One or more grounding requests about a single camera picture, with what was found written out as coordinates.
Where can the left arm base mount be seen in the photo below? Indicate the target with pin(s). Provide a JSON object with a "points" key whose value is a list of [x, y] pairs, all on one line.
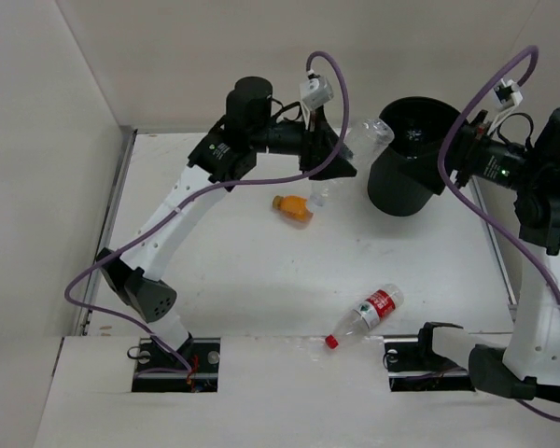
{"points": [[156, 371]]}

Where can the orange juice bottle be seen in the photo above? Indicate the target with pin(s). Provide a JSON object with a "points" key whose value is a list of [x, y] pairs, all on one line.
{"points": [[293, 210]]}

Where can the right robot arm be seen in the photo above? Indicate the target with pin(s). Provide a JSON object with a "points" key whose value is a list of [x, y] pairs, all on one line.
{"points": [[530, 366]]}

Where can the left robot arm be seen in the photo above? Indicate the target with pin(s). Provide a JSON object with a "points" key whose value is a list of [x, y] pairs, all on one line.
{"points": [[226, 154]]}

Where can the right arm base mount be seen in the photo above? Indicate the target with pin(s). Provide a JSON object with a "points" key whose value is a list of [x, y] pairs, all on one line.
{"points": [[411, 369]]}

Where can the red label water bottle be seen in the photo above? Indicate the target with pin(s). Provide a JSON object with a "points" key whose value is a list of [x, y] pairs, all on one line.
{"points": [[365, 316]]}

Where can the aluminium table edge rail right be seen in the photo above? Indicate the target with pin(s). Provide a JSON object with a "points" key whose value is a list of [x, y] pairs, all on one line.
{"points": [[496, 249]]}

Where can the aluminium table edge rail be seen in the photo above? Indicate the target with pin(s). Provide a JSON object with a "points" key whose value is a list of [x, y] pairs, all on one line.
{"points": [[496, 249], [128, 138]]}

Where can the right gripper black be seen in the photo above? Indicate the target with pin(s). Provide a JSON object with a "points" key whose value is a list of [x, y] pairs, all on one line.
{"points": [[466, 148]]}

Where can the black ribbed plastic bin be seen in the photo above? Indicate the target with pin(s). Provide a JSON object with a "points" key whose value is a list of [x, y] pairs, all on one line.
{"points": [[405, 176]]}

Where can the clear crushed plastic bottle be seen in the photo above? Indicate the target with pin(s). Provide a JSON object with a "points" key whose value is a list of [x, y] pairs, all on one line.
{"points": [[365, 142]]}

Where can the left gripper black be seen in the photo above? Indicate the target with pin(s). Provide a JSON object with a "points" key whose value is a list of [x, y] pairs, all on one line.
{"points": [[311, 149]]}

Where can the aluminium table edge rail left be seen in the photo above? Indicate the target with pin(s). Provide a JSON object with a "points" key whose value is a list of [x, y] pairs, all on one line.
{"points": [[128, 138]]}

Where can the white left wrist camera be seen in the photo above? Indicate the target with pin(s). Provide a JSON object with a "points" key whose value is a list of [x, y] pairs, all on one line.
{"points": [[315, 93]]}

